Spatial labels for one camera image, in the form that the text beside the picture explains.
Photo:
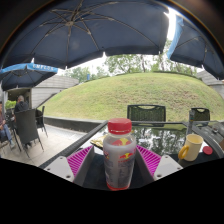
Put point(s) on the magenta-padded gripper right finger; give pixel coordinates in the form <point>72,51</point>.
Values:
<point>150,161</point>

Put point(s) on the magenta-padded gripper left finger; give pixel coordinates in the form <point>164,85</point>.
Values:
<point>80,161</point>

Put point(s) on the clear red-capped drink bottle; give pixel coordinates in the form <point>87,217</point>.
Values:
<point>119,163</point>

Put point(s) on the black table mat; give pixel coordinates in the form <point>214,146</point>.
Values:
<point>206,160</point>
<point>95,175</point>

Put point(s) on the yellow snack packet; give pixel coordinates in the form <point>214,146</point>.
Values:
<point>97,141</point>

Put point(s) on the black mesh patio chair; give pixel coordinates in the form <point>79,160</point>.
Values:
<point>146,114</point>
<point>200,115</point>

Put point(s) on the tall grey tube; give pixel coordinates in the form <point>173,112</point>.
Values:
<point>190,126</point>

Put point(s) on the dark wicker chair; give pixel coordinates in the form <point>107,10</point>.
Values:
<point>40,120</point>
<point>26,128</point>

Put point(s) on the grey roofed building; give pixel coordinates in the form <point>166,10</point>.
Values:
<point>53,88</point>

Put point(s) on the person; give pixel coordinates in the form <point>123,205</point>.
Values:
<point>21,106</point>
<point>4,130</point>

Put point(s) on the grey stone building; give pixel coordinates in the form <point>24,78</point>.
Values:
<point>213,83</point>

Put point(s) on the blue-rimmed patio umbrella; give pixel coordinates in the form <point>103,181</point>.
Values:
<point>23,75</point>

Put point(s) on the navy umbrella with light-blue edge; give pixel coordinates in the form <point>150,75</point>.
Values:
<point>196,46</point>

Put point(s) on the large navy patio umbrella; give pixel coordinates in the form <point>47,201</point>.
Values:
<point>100,30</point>

